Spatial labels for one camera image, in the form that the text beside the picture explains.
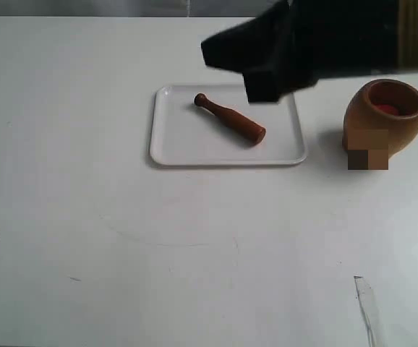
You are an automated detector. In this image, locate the clear tape strip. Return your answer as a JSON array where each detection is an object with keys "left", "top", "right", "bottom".
[{"left": 354, "top": 275, "right": 378, "bottom": 346}]

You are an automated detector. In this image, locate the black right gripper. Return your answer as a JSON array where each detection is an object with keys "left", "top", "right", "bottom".
[{"left": 200, "top": 1, "right": 418, "bottom": 103}]

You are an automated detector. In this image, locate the brown wooden mortar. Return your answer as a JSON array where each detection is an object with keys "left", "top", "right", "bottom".
[{"left": 342, "top": 79, "right": 418, "bottom": 171}]

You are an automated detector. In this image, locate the brown wooden pestle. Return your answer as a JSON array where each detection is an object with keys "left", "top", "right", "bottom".
[{"left": 194, "top": 93, "right": 266, "bottom": 145}]

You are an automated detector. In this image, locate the white plastic tray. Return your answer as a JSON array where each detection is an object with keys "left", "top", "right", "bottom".
[{"left": 150, "top": 84, "right": 307, "bottom": 166}]

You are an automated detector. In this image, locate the red object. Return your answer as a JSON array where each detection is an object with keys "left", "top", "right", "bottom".
[{"left": 375, "top": 104, "right": 400, "bottom": 116}]

